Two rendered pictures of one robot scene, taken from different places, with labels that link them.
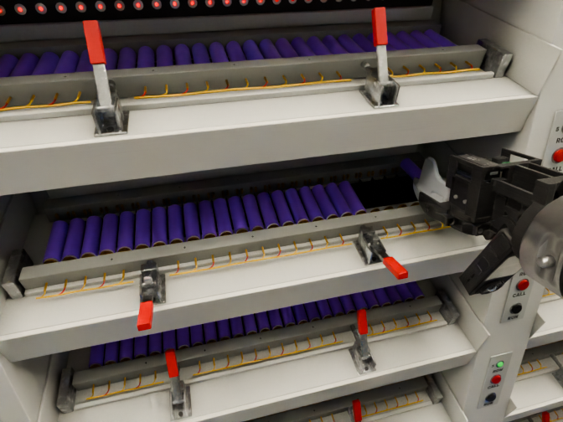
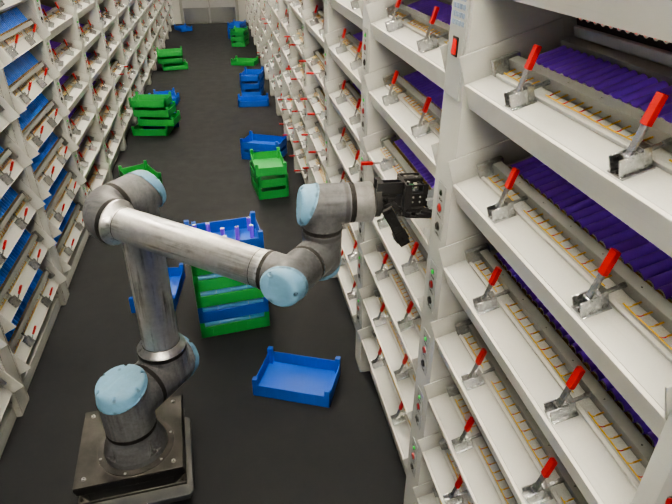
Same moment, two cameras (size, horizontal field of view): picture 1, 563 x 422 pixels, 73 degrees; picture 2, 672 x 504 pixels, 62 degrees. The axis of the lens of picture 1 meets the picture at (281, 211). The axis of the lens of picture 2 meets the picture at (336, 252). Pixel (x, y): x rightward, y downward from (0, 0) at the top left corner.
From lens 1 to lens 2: 146 cm
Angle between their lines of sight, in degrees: 79
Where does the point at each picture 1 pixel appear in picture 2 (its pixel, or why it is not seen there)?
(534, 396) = (446, 420)
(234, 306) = not seen: hidden behind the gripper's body
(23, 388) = (370, 175)
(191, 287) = (390, 173)
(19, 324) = (372, 152)
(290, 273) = not seen: hidden behind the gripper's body
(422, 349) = (419, 291)
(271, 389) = (392, 246)
